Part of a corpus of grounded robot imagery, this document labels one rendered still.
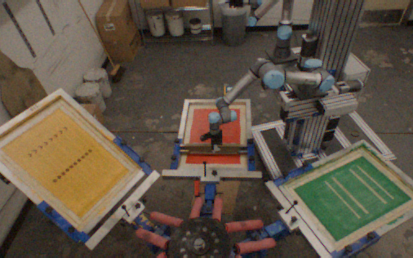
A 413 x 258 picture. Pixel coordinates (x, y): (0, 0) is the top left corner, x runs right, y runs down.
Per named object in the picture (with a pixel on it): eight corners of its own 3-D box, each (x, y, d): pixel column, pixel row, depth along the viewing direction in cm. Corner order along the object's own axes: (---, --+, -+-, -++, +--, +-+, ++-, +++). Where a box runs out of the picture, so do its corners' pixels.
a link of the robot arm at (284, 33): (275, 46, 247) (277, 32, 237) (276, 38, 255) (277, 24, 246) (290, 47, 244) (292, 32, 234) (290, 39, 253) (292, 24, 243)
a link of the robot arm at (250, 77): (259, 50, 191) (210, 101, 209) (267, 58, 184) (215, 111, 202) (269, 58, 199) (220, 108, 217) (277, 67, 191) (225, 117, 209)
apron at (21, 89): (50, 106, 342) (-5, 19, 267) (55, 106, 342) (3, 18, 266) (27, 140, 306) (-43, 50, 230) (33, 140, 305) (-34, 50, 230)
